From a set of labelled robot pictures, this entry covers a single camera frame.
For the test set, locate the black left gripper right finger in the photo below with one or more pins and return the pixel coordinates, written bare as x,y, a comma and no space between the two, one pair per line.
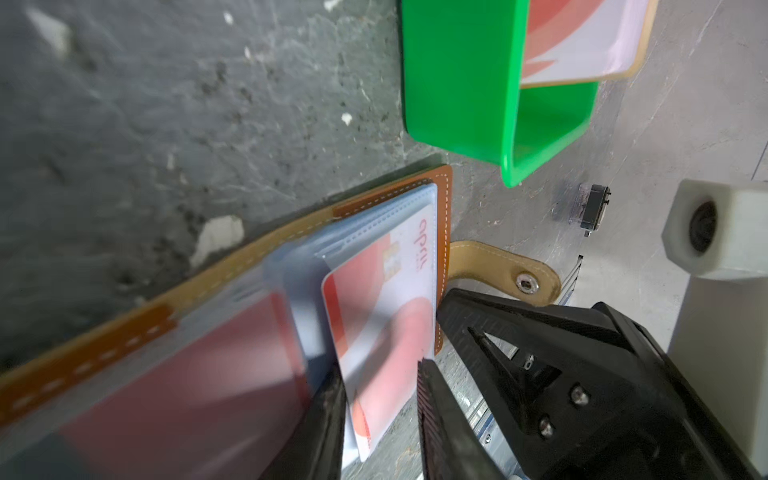
449,447

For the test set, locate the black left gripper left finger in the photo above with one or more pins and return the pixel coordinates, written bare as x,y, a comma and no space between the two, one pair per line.
315,449

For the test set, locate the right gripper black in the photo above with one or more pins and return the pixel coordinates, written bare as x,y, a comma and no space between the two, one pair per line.
586,393

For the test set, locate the brown leather card holder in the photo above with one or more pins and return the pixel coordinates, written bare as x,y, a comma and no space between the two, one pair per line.
39,399

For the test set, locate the pink red credit card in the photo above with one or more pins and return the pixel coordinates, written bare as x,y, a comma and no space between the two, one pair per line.
221,408
380,305

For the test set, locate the green plastic card bin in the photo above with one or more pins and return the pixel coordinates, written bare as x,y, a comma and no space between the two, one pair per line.
462,73

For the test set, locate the stack of cards in bin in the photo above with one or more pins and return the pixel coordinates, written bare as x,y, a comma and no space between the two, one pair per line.
577,41

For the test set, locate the small black pink object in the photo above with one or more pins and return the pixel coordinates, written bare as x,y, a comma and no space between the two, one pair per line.
588,208

